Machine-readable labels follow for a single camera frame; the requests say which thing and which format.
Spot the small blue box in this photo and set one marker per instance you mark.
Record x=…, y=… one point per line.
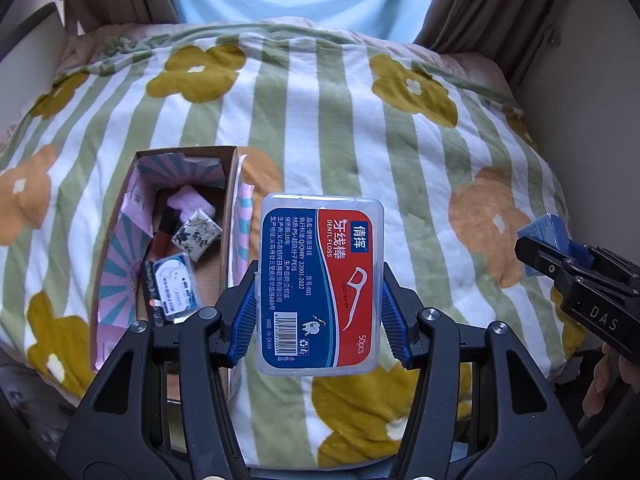
x=547, y=227

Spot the patterned cardboard box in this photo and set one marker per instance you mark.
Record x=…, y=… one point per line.
x=125, y=255

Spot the striped floral blanket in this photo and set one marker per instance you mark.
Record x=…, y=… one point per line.
x=325, y=110

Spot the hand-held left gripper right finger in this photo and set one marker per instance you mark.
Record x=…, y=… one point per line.
x=395, y=320

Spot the white board with dark frame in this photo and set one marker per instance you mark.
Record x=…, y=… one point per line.
x=35, y=60

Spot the red and black box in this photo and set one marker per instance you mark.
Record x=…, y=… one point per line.
x=167, y=240

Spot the white and blue floss box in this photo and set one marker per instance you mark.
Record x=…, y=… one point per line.
x=175, y=285

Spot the person's right hand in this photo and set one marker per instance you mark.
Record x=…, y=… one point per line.
x=600, y=390

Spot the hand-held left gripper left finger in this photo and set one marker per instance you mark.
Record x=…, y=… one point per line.
x=245, y=320

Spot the floral print tissue packet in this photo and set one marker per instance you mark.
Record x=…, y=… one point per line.
x=197, y=235

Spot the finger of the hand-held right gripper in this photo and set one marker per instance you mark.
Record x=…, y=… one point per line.
x=582, y=255
x=540, y=255

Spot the red and blue floss box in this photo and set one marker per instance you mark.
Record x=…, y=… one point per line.
x=320, y=285

